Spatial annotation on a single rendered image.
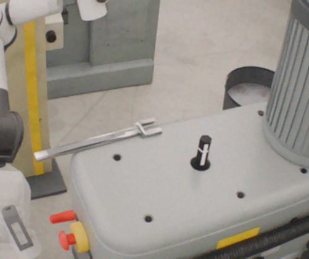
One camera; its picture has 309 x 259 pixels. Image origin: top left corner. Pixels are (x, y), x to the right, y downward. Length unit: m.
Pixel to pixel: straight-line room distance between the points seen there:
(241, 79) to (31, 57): 1.41
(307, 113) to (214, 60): 3.63
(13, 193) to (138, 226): 0.46
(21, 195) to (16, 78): 1.68
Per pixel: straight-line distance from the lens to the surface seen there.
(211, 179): 0.94
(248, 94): 3.42
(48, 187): 3.36
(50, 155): 0.95
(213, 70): 4.42
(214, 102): 4.10
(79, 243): 0.97
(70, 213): 1.10
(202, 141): 0.92
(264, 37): 5.04
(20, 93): 2.95
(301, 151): 0.99
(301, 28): 0.88
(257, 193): 0.94
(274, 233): 1.00
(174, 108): 3.98
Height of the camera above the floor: 2.58
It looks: 43 degrees down
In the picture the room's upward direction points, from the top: 7 degrees clockwise
